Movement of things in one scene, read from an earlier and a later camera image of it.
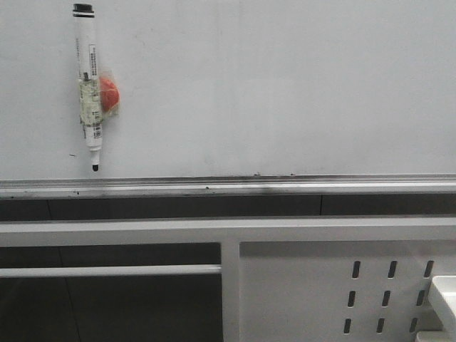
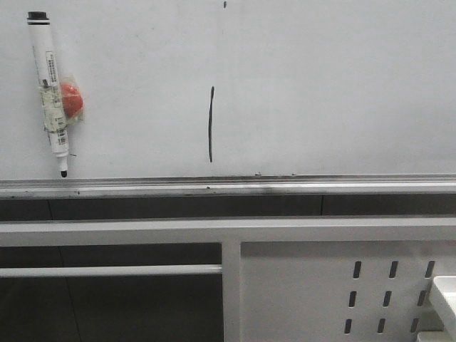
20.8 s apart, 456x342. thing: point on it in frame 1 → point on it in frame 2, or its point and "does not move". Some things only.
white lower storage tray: x=436 y=336 does not move
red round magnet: x=109 y=94 → x=72 y=99
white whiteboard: x=226 y=97 does not move
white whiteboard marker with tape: x=89 y=84 → x=48 y=67
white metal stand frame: x=348 y=279 does not move
